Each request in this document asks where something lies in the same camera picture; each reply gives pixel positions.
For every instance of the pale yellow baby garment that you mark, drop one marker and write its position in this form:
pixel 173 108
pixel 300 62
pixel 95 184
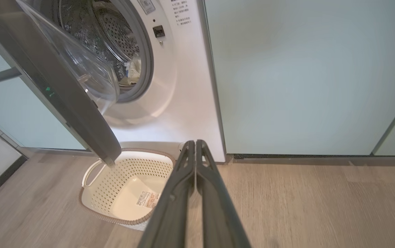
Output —
pixel 128 82
pixel 135 69

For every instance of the white front-load washing machine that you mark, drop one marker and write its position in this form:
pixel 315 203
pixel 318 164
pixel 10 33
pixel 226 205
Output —
pixel 190 86

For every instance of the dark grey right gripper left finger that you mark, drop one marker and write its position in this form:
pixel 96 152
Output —
pixel 173 206

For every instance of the grey round glass washer door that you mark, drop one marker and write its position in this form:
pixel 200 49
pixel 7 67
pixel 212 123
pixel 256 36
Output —
pixel 63 89

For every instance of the white perforated laundry basket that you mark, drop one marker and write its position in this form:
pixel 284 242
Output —
pixel 114 193

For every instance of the light blue cabinet panel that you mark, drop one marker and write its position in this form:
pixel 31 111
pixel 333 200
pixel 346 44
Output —
pixel 304 75

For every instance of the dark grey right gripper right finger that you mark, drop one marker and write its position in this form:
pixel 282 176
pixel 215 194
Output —
pixel 218 213

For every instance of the white orange basket label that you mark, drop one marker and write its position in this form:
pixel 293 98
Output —
pixel 147 199

